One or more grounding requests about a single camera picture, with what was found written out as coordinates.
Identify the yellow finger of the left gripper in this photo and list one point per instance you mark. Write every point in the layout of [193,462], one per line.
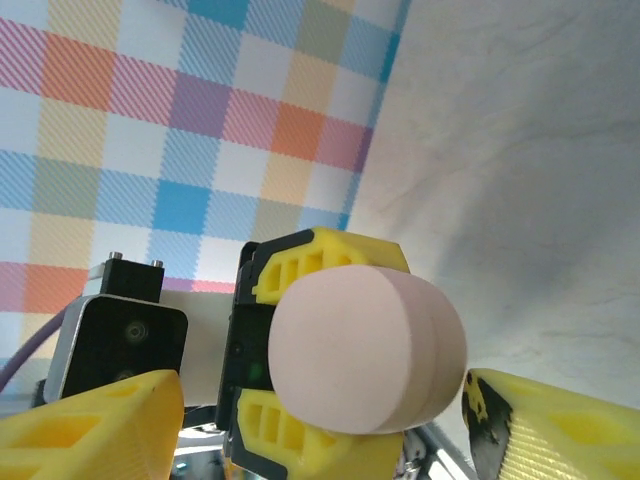
[350,250]
[320,455]

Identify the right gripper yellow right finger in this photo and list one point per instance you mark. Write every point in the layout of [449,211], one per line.
[575,435]

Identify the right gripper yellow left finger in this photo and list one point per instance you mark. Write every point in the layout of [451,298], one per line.
[90,430]

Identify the pink earbud case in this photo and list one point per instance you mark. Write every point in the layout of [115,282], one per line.
[360,350]

